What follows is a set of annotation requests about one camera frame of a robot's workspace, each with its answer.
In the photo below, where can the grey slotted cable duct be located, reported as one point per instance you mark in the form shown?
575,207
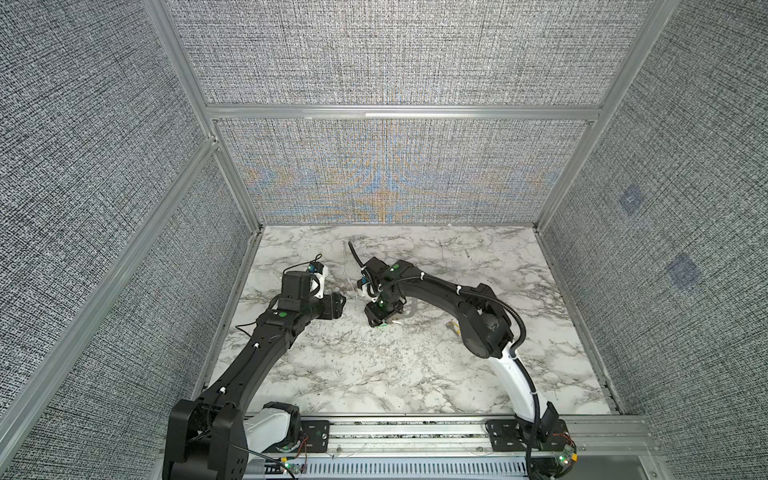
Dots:
392,468

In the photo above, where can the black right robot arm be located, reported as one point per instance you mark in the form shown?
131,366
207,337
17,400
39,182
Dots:
490,329

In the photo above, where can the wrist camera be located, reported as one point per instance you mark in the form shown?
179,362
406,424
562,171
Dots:
371,281
304,281

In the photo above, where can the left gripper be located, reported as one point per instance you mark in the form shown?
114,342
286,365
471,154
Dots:
332,305

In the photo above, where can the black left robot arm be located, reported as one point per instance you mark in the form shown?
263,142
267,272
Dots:
252,366

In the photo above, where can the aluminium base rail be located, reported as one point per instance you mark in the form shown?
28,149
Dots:
451,435

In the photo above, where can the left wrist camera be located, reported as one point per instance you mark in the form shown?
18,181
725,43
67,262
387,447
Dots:
304,281

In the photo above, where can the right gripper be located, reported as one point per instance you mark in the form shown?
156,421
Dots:
374,317

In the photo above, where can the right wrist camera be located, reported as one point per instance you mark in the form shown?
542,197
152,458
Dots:
371,281

